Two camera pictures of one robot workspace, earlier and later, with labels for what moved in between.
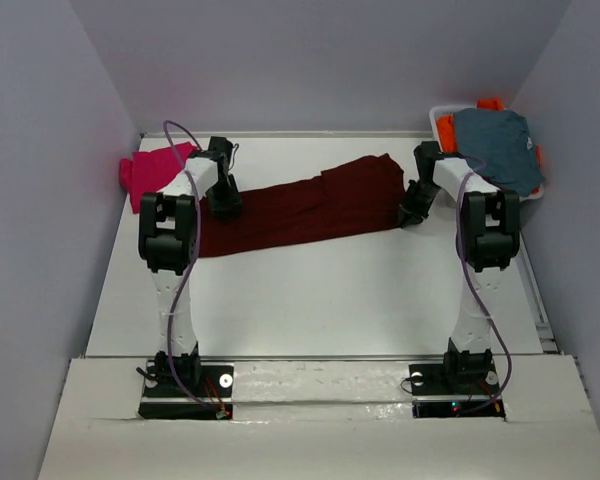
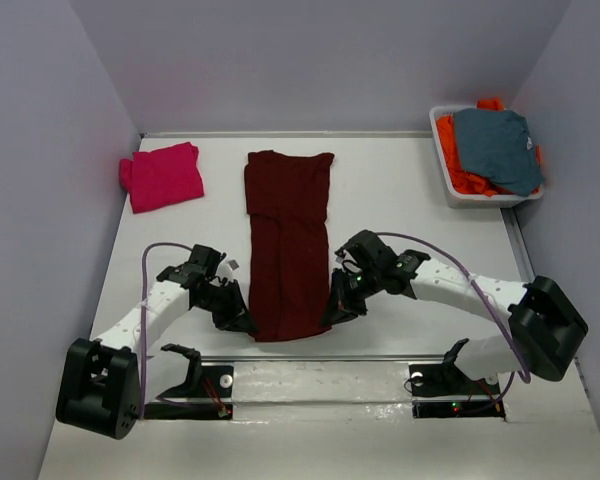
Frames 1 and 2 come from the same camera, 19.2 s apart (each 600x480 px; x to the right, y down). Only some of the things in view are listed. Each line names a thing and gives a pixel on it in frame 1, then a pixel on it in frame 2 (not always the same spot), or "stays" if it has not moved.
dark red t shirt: (361, 197) -> (288, 218)
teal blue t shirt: (497, 145) stays
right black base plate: (445, 390) stays
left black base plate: (164, 399) stays
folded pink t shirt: (147, 172) stays
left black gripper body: (223, 196) -> (223, 302)
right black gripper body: (419, 199) -> (351, 292)
